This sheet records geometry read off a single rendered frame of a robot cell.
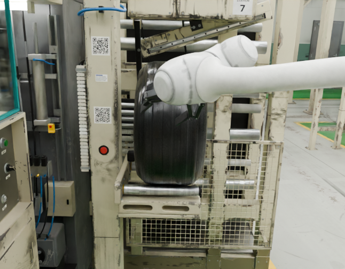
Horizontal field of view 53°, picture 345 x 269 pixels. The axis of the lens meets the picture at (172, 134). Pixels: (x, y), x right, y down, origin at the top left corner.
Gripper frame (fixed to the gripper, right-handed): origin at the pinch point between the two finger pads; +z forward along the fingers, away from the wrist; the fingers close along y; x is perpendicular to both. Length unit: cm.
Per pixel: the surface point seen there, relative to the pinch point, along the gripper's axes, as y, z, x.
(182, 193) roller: 33.1, 34.1, -11.7
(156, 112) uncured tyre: 5.2, 12.8, 8.8
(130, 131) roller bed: 22, 72, 31
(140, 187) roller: 16.8, 43.5, -10.1
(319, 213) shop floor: 237, 109, 32
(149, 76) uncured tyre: 1.4, 14.1, 24.9
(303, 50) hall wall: 723, 417, 694
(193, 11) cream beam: 18, 10, 68
